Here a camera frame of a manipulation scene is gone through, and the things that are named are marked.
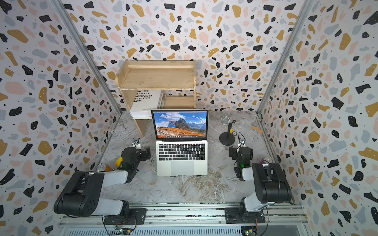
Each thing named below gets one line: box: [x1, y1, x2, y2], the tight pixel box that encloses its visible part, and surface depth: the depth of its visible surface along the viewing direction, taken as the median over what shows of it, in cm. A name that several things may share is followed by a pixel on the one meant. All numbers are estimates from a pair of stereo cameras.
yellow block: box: [115, 156, 123, 167], surface depth 95 cm
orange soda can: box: [96, 163, 113, 173], surface depth 81 cm
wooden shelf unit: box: [115, 59, 198, 138], surface depth 84 cm
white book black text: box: [129, 89, 163, 119], surface depth 89 cm
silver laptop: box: [151, 109, 210, 177], surface depth 87 cm
